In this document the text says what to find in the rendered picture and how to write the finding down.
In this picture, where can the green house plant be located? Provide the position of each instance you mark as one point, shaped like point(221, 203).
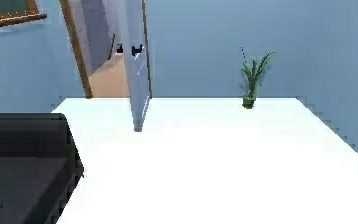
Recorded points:
point(252, 80)

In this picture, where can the pale blue room door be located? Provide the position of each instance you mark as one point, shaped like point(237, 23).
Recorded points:
point(137, 83)

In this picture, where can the black sofa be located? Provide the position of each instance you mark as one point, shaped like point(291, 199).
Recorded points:
point(23, 166)

